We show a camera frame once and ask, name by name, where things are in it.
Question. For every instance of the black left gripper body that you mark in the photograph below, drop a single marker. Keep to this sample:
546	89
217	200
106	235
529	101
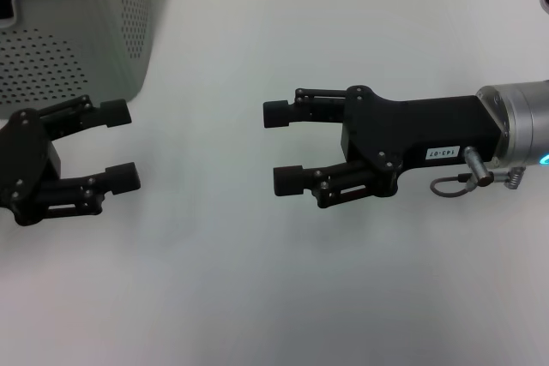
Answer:
25	151

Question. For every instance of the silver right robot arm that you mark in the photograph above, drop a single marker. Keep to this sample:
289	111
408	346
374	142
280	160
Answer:
525	126

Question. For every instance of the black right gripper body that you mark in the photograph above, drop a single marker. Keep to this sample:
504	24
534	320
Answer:
420	121

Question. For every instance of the grey perforated plastic storage box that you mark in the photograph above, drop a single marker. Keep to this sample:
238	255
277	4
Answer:
107	40

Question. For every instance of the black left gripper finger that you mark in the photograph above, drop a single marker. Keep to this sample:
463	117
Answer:
116	113
124	177

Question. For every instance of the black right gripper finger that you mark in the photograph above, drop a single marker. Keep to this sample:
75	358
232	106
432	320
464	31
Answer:
287	181
276	114

